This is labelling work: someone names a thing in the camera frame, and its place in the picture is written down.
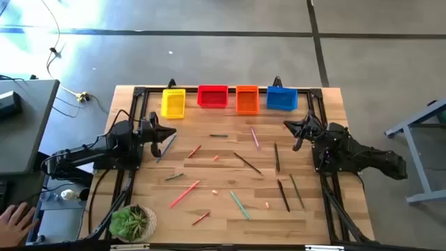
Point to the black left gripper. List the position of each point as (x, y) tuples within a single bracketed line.
[(148, 134)]

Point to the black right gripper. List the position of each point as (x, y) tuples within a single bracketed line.
[(311, 129)]

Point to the purple pen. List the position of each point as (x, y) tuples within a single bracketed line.
[(255, 137)]

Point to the dark green crayon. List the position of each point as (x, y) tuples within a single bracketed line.
[(219, 135)]

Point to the black pen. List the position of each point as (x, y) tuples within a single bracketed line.
[(276, 157), (283, 195), (247, 163)]

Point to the pink pencil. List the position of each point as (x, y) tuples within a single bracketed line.
[(184, 194)]

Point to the teal pen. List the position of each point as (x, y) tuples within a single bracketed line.
[(239, 205)]

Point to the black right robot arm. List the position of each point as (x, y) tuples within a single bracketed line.
[(348, 150)]

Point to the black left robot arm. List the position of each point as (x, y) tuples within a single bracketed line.
[(115, 146)]

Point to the blue pencil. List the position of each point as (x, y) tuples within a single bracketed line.
[(166, 148)]

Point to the yellow plastic bin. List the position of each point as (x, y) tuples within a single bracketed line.
[(173, 104)]

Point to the blue plastic bin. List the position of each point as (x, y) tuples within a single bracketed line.
[(281, 99)]

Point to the black table clamp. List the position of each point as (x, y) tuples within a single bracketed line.
[(171, 83), (277, 83)]

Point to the orange plastic bin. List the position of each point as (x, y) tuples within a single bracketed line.
[(247, 101)]

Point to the red plastic bin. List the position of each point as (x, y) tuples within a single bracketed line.
[(212, 97)]

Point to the olive green pencil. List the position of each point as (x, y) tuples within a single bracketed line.
[(297, 191)]

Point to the green potted plant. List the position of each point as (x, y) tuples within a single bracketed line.
[(152, 223)]

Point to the dark red marker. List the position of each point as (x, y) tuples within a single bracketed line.
[(201, 218)]

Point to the yellow plug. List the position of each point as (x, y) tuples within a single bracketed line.
[(83, 96)]

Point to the green succulent plant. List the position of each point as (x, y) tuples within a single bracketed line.
[(127, 223)]

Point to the black cup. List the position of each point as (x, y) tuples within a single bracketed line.
[(84, 194)]

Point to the white rounded object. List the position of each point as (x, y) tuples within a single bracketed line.
[(68, 194)]

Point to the clear water bottle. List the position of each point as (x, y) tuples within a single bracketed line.
[(48, 197)]

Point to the grey desk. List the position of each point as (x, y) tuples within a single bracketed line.
[(28, 139)]

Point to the black device box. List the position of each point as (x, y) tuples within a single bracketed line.
[(8, 104)]

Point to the person's hand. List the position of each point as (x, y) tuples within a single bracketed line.
[(14, 226)]

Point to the grey-blue table frame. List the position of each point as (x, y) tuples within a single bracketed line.
[(420, 164)]

